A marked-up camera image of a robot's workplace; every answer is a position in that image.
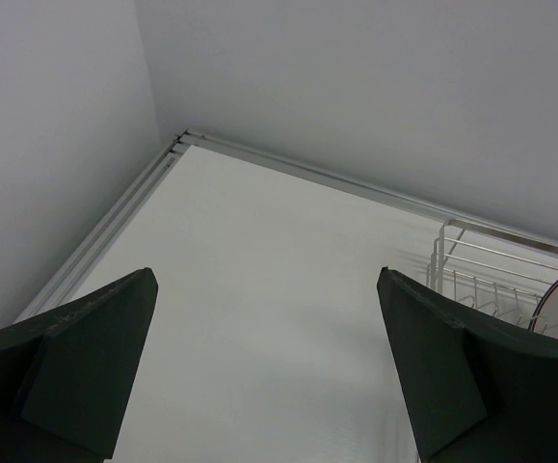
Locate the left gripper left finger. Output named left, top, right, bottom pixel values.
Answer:
left=0, top=268, right=158, bottom=462

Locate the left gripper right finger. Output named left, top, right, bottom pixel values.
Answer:
left=377, top=267, right=558, bottom=462

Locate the wire dish rack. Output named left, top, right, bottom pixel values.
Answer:
left=426, top=218, right=558, bottom=330

